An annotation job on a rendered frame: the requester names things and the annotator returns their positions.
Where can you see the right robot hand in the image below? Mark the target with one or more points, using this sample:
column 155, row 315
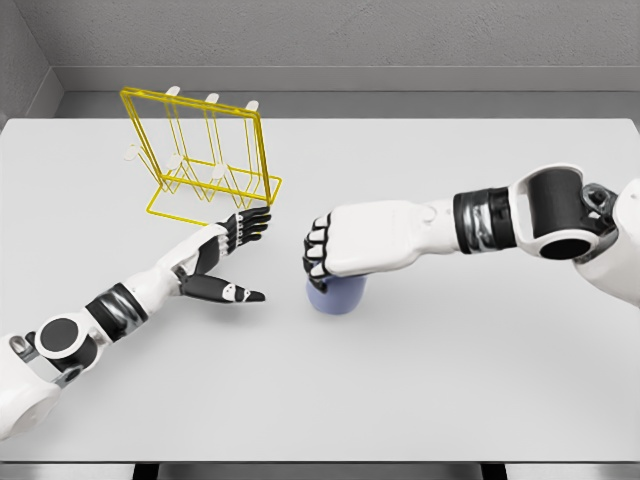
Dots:
column 370, row 235

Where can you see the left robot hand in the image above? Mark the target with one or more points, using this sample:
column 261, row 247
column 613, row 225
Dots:
column 210, row 245

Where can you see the blue cup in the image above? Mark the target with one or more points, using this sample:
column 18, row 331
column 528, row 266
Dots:
column 336, row 295

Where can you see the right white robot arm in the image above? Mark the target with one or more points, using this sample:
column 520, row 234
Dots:
column 550, row 215

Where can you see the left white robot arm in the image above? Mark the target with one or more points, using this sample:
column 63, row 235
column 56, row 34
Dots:
column 75, row 340

